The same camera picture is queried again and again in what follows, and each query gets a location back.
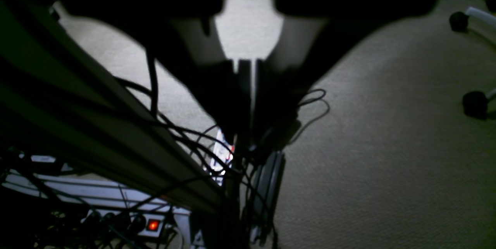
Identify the black office chair caster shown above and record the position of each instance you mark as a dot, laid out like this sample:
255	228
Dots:
459	21

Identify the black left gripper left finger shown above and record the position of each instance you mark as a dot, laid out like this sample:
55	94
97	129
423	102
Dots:
181	34

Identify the white power strip red switch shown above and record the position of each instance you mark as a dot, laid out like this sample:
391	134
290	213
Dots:
148	223

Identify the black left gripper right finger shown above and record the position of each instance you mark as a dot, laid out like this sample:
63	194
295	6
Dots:
315	35

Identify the grey table leg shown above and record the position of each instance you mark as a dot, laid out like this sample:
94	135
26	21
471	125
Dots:
264	196

